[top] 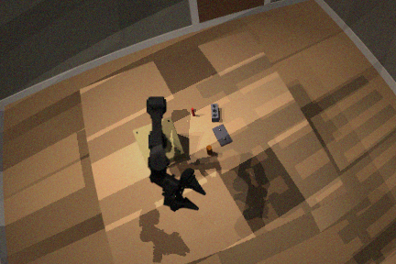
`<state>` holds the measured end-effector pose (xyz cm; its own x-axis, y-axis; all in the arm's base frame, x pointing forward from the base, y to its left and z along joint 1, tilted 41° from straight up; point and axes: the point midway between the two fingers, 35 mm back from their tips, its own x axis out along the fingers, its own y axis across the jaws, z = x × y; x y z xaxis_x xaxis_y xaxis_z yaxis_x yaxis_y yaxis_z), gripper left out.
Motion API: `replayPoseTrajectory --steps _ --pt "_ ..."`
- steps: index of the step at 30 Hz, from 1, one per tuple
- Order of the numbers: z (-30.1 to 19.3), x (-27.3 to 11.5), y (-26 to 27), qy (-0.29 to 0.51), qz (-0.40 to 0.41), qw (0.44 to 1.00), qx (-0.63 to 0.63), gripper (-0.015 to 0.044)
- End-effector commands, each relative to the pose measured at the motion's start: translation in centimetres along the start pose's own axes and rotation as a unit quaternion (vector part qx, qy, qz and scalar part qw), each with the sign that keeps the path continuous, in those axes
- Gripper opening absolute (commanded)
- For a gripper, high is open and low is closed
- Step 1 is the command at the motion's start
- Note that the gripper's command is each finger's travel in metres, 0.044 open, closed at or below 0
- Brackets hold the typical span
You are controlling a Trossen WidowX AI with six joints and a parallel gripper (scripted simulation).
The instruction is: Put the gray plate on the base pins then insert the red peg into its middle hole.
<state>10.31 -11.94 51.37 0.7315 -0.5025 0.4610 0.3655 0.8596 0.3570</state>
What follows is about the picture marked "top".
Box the orange cylinder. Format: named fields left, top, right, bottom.
left=206, top=145, right=213, bottom=156

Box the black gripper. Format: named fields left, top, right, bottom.
left=160, top=168, right=206, bottom=212

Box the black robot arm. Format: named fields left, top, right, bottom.
left=147, top=96, right=179, bottom=207

